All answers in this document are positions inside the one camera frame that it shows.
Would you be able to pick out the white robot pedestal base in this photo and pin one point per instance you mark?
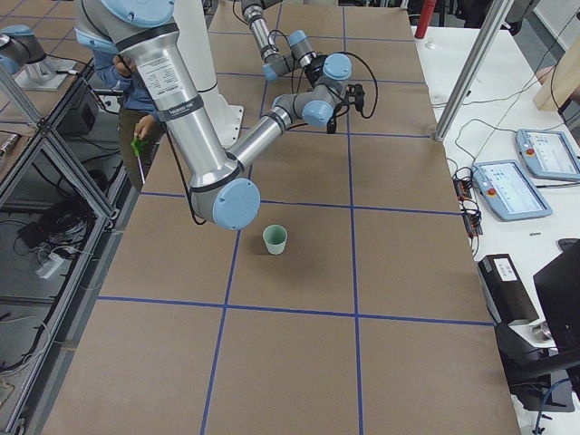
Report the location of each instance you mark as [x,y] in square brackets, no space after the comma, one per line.
[194,47]

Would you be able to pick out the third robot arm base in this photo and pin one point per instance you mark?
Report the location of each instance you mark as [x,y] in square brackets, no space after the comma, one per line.
[24,58]

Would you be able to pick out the black monitor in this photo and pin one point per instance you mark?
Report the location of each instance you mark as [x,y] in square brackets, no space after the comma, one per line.
[557,288]

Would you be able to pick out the brown paper table cover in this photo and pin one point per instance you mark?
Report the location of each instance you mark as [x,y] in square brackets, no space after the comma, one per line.
[372,321]

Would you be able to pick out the red cylinder bottle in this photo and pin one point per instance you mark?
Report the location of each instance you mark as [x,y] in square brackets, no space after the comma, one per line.
[426,13]

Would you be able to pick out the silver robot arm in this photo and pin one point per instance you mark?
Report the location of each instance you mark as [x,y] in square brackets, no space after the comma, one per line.
[276,65]
[147,33]

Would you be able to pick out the white power strip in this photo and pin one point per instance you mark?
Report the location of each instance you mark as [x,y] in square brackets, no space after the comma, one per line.
[50,266]

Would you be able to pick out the green plastic cup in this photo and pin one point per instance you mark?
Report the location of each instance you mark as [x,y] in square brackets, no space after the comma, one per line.
[275,238]

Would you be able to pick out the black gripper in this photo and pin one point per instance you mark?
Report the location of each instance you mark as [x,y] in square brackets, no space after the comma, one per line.
[314,72]
[333,120]

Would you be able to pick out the front teach pendant tablet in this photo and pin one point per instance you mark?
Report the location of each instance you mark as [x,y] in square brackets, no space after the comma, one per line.
[509,191]

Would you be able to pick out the green handled tool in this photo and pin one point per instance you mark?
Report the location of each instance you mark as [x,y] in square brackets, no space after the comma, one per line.
[138,146]

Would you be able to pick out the teach pendant tablet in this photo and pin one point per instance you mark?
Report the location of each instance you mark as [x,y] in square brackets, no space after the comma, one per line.
[548,154]
[509,191]

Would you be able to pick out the black box with label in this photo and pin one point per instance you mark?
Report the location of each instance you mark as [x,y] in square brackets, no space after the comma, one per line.
[506,297]

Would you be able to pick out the aluminium frame post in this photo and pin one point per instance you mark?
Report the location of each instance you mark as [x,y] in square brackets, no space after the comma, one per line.
[486,36]

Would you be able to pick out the rear teach pendant tablet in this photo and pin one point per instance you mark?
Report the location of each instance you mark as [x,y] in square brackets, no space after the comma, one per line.
[548,154]

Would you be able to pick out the person's hand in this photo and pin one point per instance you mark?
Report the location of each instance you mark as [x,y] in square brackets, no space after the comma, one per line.
[147,128]

